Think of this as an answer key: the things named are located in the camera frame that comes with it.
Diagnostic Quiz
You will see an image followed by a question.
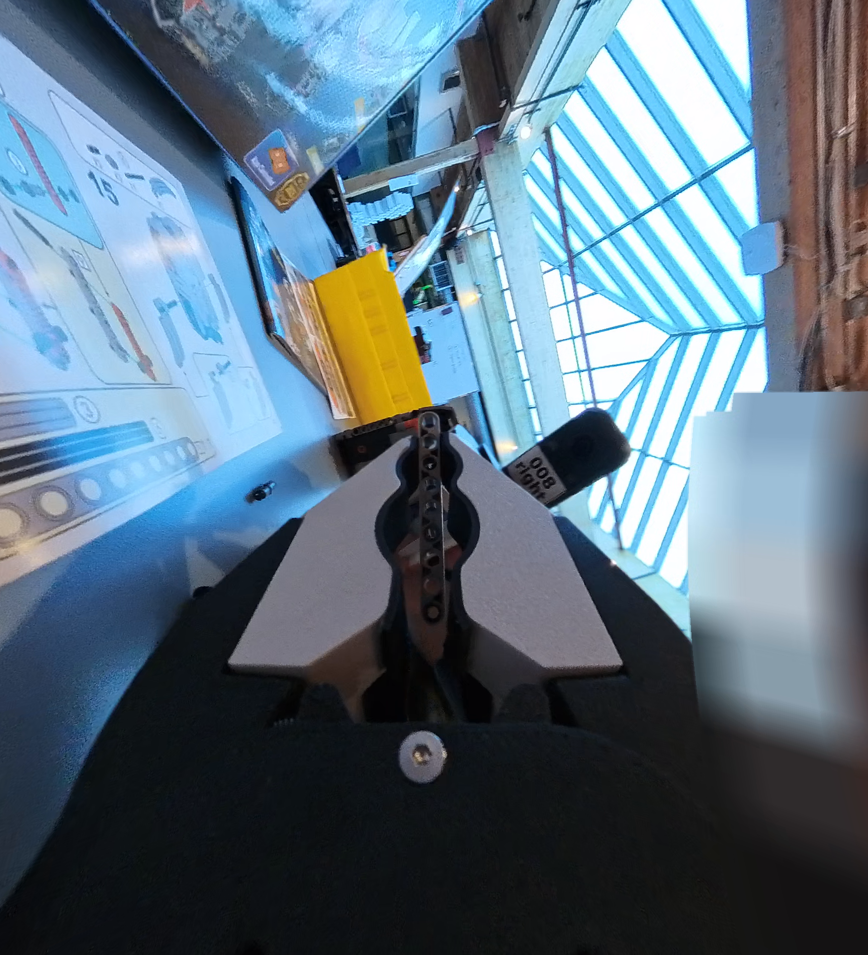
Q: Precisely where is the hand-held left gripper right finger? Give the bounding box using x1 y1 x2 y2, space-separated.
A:
447 439 623 722

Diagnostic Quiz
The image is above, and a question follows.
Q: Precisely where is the partly built toy vehicle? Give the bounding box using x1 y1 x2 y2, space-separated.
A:
330 405 459 478

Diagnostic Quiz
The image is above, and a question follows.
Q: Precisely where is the open instruction booklet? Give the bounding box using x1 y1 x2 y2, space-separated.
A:
0 0 283 607

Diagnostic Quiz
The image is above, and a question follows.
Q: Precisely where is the grey desk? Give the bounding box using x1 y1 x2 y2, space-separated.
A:
0 0 375 949

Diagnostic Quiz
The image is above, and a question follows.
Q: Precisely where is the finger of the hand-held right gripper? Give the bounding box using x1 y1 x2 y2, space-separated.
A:
395 485 466 667

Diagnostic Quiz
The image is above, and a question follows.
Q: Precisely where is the building instruction booklet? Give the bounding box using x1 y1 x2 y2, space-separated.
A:
229 178 356 420

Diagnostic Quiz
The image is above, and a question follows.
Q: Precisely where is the yellow storage bin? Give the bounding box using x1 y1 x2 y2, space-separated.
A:
313 248 435 422

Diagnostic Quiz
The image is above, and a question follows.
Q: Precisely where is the glass skylight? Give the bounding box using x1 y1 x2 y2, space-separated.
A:
479 0 771 590

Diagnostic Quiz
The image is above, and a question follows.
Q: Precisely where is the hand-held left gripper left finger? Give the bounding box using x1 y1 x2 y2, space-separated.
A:
229 439 411 722

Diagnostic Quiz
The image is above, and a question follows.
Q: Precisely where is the blue toy kit box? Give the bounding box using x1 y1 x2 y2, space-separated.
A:
91 0 496 215

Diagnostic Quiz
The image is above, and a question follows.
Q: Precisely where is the grey perforated building beam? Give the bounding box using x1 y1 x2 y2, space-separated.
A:
414 410 456 626

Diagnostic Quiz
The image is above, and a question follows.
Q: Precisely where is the white wall sensor box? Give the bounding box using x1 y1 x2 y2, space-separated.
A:
740 221 785 276

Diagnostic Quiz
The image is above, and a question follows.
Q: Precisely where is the pale wooden roof beam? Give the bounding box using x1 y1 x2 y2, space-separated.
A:
479 138 571 449

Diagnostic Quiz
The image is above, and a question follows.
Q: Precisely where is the whiteboard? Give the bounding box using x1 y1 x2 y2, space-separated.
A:
406 302 480 404

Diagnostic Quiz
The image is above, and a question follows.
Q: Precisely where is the bundle of wall cables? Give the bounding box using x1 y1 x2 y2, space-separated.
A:
814 0 868 389

